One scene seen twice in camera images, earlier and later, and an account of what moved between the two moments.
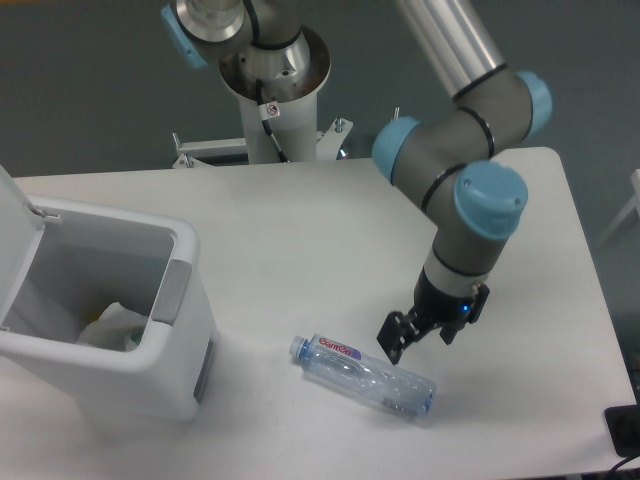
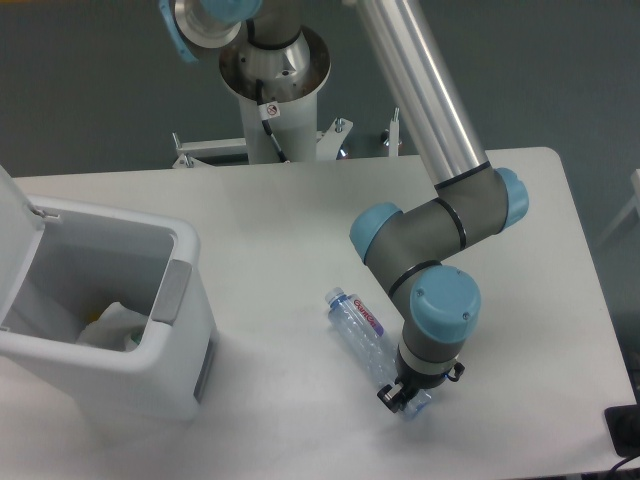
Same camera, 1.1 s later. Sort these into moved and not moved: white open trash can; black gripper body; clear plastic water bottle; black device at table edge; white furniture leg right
Moved: black gripper body; clear plastic water bottle
Not moved: white open trash can; black device at table edge; white furniture leg right
